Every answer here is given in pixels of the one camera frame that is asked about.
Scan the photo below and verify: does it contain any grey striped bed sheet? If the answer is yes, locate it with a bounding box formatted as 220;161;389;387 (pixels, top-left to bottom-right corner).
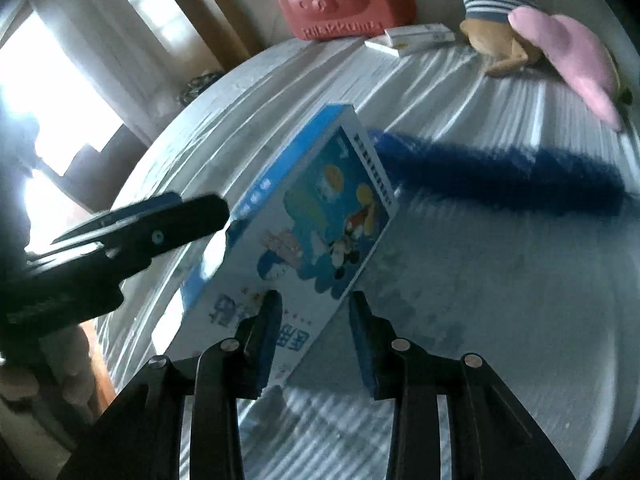
116;39;639;479

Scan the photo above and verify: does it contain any white window curtain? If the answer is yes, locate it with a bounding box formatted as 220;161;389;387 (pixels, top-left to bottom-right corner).
1;0;220;168

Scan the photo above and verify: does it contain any pink heart plush pillow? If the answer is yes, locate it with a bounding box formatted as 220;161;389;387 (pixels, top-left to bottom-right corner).
508;6;623;132

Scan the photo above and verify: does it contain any tall tan plush striped shirt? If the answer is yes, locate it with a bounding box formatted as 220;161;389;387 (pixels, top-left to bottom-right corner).
460;0;541;78

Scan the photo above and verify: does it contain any blue cartoon cardboard box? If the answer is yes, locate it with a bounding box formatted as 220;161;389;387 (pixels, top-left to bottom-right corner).
158;104;398;385

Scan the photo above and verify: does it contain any dark blue fuzzy item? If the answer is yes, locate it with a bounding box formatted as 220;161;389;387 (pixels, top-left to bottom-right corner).
369;130;639;217

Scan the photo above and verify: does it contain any white flat box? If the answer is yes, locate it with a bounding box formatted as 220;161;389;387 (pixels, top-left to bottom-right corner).
364;24;456;58

